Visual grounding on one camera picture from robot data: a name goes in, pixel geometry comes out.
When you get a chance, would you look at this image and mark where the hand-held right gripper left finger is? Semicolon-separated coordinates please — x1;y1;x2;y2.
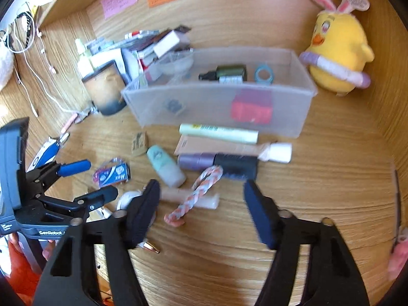
33;179;161;306

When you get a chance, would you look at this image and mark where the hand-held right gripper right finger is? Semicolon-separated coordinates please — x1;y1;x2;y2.
244;179;370;306

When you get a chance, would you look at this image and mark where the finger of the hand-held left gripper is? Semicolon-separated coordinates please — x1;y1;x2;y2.
41;185;119;218
25;159;92;186

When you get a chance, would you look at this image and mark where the white tape roll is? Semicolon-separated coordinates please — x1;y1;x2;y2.
116;191;144;212

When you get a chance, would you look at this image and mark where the blue snack packet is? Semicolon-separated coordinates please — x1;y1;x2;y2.
94;158;131;187

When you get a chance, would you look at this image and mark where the translucent beige stick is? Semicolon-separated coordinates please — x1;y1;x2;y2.
159;188;221;210

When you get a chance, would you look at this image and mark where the mint roll-on bottle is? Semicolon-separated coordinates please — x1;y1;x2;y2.
147;145;186;187

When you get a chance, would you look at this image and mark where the pink braided hair tie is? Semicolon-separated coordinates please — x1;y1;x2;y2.
164;165;223;228

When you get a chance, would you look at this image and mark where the purple and black tube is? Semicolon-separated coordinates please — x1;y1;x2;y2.
178;153;259;179

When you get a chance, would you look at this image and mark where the small brown packet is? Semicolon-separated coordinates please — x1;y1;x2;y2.
131;132;149;157

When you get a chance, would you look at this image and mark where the beige tube with white cap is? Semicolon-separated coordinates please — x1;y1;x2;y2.
175;135;292;163

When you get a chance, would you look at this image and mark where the translucent plastic storage box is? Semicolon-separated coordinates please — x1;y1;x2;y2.
121;47;317;138

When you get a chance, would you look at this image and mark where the person's left hand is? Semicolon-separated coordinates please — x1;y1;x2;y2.
8;233;60;261

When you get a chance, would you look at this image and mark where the blue and white tool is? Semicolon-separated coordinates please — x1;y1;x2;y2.
30;137;64;170

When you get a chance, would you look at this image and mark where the gold tipped pen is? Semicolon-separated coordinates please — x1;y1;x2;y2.
137;241;160;255

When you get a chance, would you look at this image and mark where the pink pen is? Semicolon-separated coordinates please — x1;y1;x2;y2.
60;112;80;137

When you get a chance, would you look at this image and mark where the brown ceramic mug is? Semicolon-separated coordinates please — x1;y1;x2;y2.
81;60;128;116

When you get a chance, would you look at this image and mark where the pale green tube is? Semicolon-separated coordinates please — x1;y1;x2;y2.
179;124;259;144

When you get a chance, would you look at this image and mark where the red box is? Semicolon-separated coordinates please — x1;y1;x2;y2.
231;90;274;124

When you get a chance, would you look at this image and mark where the white fluffy cloth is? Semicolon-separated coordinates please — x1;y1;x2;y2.
0;48;16;90

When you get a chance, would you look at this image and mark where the stack of books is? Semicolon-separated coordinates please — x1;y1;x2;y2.
86;25;195;83

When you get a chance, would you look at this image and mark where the thin pencil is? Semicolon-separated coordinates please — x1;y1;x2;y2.
394;170;401;230

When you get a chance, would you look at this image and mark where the blue tape roll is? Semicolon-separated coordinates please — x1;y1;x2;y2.
254;65;275;84

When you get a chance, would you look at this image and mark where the pink cloth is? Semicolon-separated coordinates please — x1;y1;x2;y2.
387;226;408;278

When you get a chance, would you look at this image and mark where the clear plastic cup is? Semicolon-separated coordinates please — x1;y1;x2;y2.
158;51;194;79

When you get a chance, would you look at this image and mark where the dark green dropper bottle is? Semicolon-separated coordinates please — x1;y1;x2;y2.
198;64;248;84

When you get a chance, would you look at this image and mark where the white cardboard box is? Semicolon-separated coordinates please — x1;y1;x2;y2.
153;30;182;57

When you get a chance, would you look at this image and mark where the pink sticky note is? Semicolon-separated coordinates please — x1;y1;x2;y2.
101;0;137;20

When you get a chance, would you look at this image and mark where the yellow chick plush toy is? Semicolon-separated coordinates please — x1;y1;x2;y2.
295;0;375;97

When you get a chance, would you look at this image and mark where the white earphone cable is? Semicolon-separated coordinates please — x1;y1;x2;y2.
13;6;77;117

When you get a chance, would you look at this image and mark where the black beaded cord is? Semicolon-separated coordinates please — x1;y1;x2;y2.
16;11;35;52

